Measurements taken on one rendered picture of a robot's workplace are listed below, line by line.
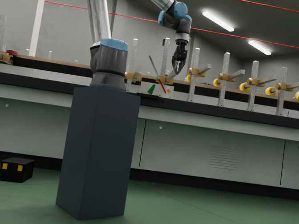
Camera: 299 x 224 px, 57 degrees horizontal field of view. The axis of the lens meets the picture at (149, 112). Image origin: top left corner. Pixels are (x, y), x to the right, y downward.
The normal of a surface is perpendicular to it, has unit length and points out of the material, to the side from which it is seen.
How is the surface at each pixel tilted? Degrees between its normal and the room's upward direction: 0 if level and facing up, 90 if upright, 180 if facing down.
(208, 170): 90
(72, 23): 90
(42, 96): 90
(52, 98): 90
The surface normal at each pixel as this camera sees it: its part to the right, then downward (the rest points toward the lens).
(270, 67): -0.73, -0.15
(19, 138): 0.11, -0.05
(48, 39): 0.66, 0.05
